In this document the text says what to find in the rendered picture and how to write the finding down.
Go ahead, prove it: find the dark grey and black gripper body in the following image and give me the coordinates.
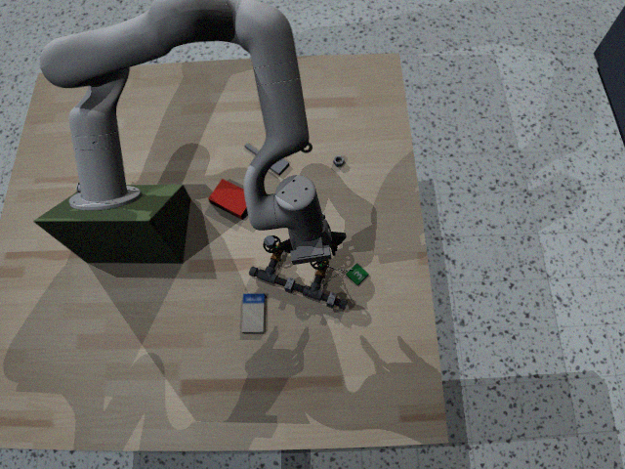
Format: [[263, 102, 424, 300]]
[[288, 219, 333, 250]]

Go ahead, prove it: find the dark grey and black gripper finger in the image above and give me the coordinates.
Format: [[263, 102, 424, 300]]
[[330, 232, 346, 256], [278, 238, 293, 253]]

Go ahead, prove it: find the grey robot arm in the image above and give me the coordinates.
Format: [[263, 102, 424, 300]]
[[40, 0, 331, 265]]

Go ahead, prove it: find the red box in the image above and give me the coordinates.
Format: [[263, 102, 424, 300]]
[[208, 179, 247, 220]]

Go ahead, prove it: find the dark grey cylinder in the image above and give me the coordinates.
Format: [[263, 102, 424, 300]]
[[264, 235, 276, 248]]

